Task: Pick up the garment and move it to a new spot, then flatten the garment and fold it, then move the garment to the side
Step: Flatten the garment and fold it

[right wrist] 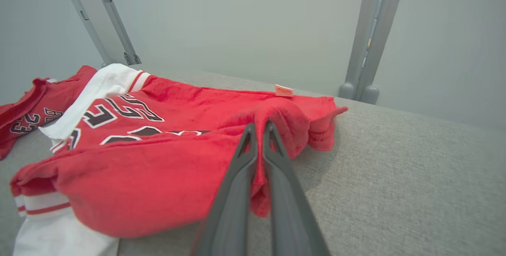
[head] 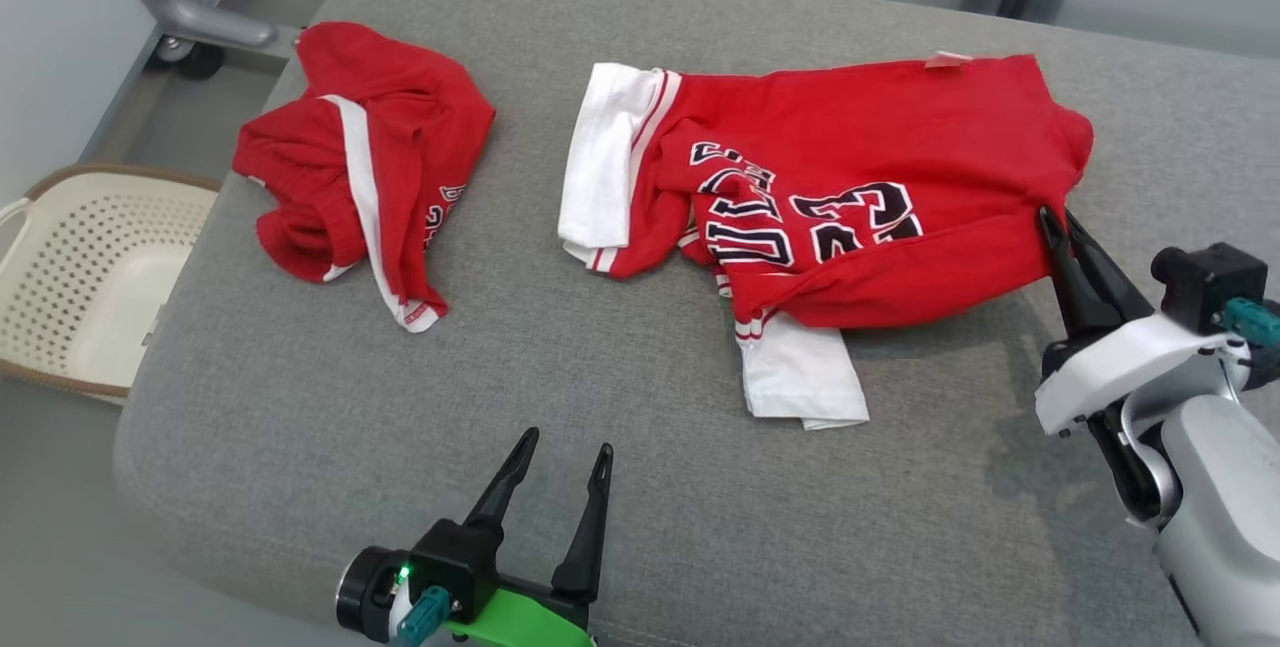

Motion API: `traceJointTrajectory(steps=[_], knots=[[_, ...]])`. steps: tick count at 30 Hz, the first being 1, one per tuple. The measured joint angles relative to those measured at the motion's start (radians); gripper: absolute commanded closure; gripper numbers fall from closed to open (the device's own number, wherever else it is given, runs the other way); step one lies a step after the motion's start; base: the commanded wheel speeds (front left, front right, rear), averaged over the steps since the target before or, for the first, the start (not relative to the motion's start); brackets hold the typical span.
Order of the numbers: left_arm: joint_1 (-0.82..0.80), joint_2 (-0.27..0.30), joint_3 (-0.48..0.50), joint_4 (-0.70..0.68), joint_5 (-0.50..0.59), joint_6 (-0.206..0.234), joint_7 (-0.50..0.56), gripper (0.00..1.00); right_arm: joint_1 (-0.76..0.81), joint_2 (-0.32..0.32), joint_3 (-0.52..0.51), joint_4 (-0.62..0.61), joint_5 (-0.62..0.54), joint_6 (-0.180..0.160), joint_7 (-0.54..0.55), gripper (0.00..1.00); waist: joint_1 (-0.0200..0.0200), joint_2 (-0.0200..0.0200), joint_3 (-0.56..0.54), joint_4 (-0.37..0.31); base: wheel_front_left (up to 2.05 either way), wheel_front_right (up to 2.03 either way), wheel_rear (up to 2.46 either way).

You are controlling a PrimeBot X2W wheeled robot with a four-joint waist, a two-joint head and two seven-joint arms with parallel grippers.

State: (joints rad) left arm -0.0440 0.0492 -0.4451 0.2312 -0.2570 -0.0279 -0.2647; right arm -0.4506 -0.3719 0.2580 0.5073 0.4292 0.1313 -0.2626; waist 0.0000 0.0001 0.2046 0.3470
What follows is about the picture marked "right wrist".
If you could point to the red jersey with white sleeves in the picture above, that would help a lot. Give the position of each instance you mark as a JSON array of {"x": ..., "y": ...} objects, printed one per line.
[{"x": 158, "y": 177}]

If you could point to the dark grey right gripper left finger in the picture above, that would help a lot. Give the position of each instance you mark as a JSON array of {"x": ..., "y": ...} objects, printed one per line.
[{"x": 231, "y": 204}]

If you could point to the red shorts with white stripe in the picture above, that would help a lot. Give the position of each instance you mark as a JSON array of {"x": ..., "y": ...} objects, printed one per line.
[{"x": 39, "y": 101}]

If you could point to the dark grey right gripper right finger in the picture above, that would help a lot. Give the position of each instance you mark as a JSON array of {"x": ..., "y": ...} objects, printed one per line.
[{"x": 286, "y": 208}]

